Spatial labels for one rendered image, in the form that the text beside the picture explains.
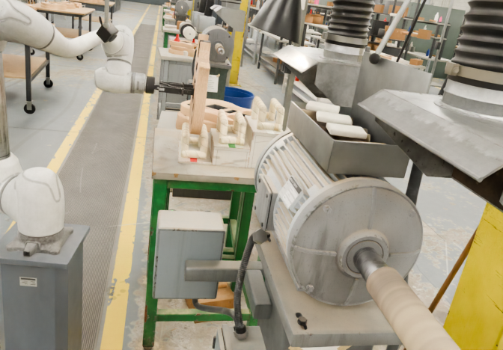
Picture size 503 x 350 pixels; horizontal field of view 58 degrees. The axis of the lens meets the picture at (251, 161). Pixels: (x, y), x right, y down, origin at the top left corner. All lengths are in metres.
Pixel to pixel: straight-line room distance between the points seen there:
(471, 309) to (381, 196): 1.28
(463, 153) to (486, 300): 1.46
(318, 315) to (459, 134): 0.46
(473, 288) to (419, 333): 1.36
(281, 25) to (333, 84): 0.19
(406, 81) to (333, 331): 0.47
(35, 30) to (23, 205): 0.58
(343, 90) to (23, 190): 1.12
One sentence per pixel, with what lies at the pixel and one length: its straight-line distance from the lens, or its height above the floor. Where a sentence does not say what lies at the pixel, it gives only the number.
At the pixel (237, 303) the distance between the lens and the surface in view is 1.04.
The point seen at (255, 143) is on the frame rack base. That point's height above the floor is 1.05.
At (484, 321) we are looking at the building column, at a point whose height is 0.64.
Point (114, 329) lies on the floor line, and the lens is 2.51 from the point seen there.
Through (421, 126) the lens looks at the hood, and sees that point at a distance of 0.61.
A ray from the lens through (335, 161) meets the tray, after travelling 0.80.
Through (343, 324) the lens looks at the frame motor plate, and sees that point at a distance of 0.88.
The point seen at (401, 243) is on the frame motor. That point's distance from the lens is 0.87.
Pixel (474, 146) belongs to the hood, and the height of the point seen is 1.53.
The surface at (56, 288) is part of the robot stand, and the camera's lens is 1.81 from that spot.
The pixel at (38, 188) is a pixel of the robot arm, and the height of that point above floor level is 0.94.
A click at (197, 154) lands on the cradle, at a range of 2.00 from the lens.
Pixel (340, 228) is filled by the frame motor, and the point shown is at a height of 1.30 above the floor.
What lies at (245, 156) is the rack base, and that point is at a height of 0.98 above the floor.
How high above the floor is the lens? 1.65
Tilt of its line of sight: 20 degrees down
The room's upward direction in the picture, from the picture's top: 8 degrees clockwise
